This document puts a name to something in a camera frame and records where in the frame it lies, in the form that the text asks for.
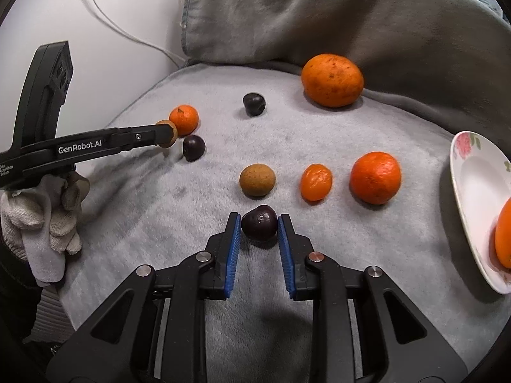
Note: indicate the small tangerine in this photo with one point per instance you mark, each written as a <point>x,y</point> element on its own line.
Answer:
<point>184,119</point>

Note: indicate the medium tangerine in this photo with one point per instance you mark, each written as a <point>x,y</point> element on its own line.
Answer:
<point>375,177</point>

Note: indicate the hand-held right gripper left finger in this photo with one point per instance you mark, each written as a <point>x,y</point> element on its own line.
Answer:
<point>235,247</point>

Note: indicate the small orange kumquat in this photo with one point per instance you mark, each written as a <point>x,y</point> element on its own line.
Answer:
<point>316,182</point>

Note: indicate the person's left hand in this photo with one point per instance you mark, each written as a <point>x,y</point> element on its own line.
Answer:
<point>28,215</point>

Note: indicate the grey blanket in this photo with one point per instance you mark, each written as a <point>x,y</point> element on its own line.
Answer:
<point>279,28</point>

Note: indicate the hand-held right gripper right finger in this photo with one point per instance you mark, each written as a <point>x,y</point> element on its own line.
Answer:
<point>285,251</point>

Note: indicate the white floral plate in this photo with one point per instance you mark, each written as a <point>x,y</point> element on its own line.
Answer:
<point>475,191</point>

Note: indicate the brown longan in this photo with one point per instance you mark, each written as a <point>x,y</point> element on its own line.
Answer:
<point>257,180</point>
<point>174,131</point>

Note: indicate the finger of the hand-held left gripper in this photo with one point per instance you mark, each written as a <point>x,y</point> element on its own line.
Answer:
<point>139,136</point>

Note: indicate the large spotted orange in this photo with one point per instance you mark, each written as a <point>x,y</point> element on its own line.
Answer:
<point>332,80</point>

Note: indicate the large smooth orange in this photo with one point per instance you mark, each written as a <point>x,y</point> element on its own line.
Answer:
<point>504,235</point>

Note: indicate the dark purple plum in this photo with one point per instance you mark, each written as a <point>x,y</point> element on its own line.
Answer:
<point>259,223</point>
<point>254,103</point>
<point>194,148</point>

